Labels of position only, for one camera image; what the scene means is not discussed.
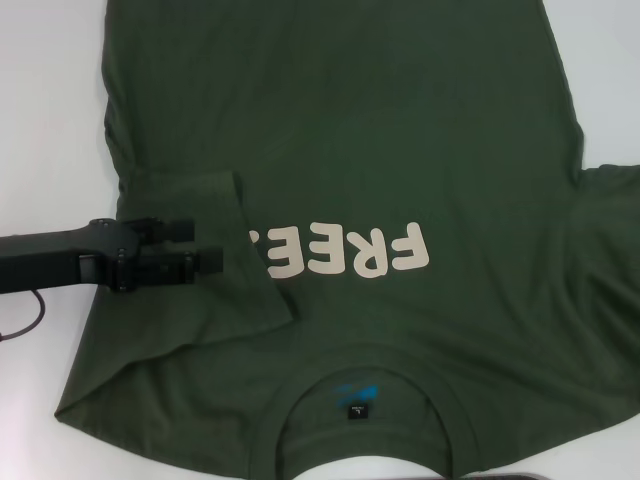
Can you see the dark green FREE! t-shirt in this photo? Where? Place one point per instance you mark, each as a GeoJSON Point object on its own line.
{"type": "Point", "coordinates": [350, 125]}

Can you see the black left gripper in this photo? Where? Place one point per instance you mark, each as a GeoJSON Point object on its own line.
{"type": "Point", "coordinates": [40, 260]}

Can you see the dark robot torso edge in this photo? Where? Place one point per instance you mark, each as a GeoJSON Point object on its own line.
{"type": "Point", "coordinates": [490, 477]}

